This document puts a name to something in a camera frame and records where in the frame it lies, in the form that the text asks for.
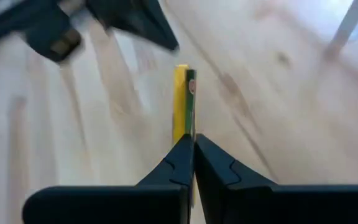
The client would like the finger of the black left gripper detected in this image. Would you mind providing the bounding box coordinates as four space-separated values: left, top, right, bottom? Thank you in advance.
122 0 180 50
85 0 177 50

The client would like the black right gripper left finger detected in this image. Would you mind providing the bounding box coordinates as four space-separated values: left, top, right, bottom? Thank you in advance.
22 134 195 224

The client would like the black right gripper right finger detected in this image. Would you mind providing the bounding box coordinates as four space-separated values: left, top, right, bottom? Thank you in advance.
196 133 358 224

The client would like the yellow green crayon box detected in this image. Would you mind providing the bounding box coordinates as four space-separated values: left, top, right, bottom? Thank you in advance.
172 63 198 207

